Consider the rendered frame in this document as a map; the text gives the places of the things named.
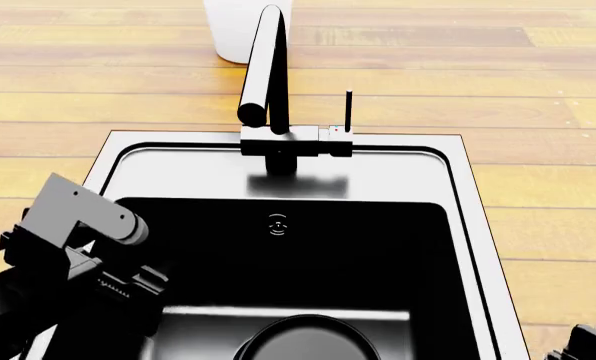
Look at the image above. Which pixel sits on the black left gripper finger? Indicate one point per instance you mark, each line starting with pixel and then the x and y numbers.
pixel 84 260
pixel 148 296

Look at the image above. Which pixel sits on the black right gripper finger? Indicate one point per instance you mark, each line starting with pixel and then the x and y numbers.
pixel 557 355

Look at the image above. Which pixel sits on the black round pan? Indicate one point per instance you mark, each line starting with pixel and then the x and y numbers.
pixel 308 341

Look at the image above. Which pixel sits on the stainless steel sink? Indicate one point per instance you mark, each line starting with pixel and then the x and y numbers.
pixel 388 176

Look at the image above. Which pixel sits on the black chrome faucet spout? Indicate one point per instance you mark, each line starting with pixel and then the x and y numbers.
pixel 270 75

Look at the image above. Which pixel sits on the white cylindrical container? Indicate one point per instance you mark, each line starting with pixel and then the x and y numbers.
pixel 228 30

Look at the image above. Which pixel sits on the grey gripper camera box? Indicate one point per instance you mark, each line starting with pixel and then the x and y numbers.
pixel 78 210

